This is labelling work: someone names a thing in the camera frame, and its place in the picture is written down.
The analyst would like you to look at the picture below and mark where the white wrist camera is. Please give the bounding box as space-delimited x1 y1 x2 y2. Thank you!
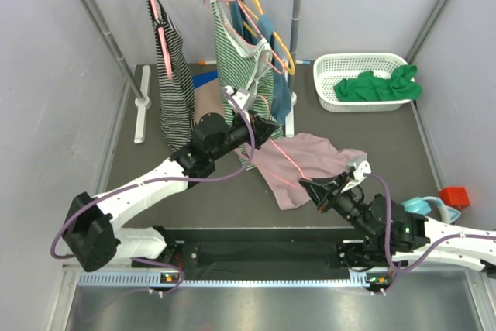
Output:
342 155 371 192
222 85 255 112

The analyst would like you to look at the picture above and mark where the pink tank top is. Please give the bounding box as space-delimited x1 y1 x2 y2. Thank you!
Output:
251 133 367 211

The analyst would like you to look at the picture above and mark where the red cube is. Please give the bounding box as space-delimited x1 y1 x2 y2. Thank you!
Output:
439 186 471 211

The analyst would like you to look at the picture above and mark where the yellow hanger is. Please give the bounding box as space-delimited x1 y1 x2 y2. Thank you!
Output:
222 0 295 76

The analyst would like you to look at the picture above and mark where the pink hanger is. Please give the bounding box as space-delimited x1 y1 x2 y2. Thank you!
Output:
255 93 311 189
215 0 291 74
150 0 173 80

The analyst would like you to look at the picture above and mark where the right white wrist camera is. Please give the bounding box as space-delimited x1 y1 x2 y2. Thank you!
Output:
342 155 371 192

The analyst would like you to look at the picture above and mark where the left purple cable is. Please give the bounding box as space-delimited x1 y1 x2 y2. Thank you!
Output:
50 90 257 294

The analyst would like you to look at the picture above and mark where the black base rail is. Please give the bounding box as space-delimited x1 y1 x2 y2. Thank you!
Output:
157 228 387 281

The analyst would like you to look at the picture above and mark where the blue tank top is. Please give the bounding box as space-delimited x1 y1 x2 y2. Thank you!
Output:
229 0 295 126

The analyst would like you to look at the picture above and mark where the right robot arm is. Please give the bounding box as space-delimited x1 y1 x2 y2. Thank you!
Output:
299 171 495 278

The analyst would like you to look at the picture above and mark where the pink hanger under black top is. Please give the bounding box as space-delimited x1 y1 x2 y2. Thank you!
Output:
150 0 173 80

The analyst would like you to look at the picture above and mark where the pink hanger under green top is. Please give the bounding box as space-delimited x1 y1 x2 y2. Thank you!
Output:
215 0 291 74

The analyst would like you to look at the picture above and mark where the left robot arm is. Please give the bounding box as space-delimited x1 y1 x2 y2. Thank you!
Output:
61 111 279 272

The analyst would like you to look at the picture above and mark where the green white striped tank top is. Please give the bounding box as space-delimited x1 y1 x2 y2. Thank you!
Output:
208 0 288 172

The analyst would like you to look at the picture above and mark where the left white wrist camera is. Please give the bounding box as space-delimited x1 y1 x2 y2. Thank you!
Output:
222 85 255 112

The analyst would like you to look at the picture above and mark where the black white striped tank top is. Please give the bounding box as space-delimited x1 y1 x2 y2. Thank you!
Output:
146 0 195 151

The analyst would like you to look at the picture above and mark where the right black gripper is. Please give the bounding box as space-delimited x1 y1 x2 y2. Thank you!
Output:
298 171 375 240

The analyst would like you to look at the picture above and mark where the green garment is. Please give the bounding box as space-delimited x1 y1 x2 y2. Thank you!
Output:
334 64 423 102

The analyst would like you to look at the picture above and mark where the brown cardboard sheet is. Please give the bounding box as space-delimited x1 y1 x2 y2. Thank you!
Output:
194 79 225 125

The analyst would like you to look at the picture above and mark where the orange tipped white pen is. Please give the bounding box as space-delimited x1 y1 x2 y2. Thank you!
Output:
198 60 217 66

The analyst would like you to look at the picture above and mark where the white slotted cable duct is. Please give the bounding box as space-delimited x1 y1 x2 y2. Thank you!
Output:
77 271 391 291

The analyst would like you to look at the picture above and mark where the white plastic basket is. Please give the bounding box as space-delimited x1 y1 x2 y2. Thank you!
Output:
313 53 411 113

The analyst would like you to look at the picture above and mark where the blue flat object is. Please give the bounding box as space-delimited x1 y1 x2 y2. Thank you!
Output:
192 71 218 89

